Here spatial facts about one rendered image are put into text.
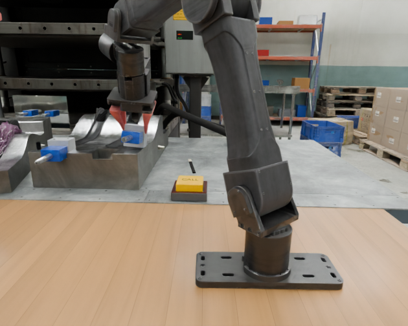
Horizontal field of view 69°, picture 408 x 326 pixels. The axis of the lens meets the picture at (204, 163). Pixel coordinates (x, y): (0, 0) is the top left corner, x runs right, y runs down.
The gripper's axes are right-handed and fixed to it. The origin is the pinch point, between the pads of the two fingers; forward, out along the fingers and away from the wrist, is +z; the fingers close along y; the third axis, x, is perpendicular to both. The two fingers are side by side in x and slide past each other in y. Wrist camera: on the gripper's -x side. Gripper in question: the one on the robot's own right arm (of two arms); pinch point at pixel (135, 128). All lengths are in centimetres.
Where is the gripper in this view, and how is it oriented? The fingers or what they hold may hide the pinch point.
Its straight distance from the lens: 75.8
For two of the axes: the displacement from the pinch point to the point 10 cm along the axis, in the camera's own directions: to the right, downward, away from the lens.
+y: -10.0, -1.0, -0.2
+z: -0.8, 7.7, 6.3
